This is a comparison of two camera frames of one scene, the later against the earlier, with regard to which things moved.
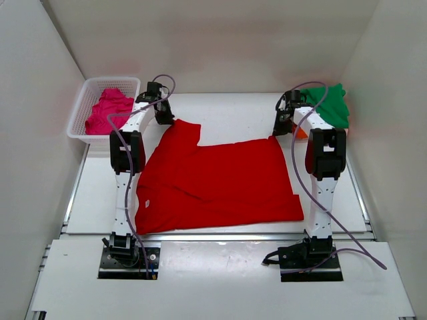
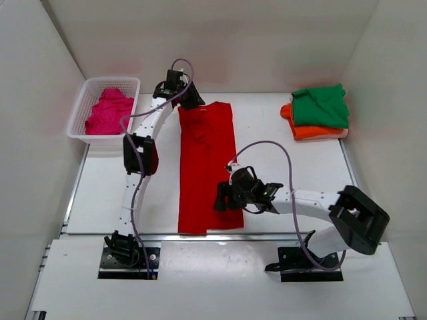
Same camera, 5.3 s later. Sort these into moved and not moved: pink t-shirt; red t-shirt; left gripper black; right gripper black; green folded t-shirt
Moved: left gripper black; red t-shirt; right gripper black
Not moved: green folded t-shirt; pink t-shirt
